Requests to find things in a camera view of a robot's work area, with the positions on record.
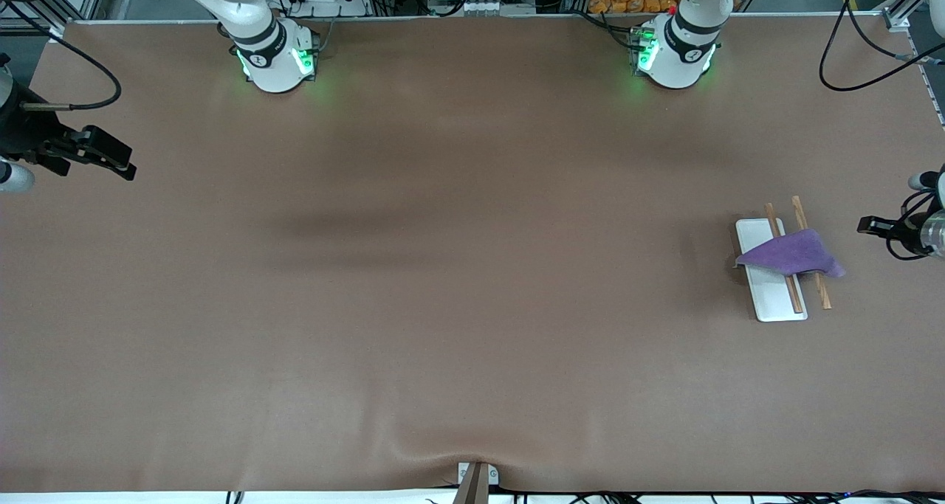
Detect brown wooden bar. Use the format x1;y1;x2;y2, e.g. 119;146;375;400
452;463;491;504

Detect white rack base plate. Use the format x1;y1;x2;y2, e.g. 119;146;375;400
735;218;808;322

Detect purple microfibre towel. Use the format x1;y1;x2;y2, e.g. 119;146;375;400
735;229;847;279

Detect white terminal block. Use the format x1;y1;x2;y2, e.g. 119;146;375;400
459;0;537;17

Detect dark wooden rack rod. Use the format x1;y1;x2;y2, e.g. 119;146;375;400
763;202;804;314

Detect aluminium frame profile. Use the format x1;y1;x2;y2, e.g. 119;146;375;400
879;0;935;32
0;0;111;44

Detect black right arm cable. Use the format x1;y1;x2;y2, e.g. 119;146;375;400
0;1;123;112

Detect light wooden rack rod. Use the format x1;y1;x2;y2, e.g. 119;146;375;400
791;196;832;311

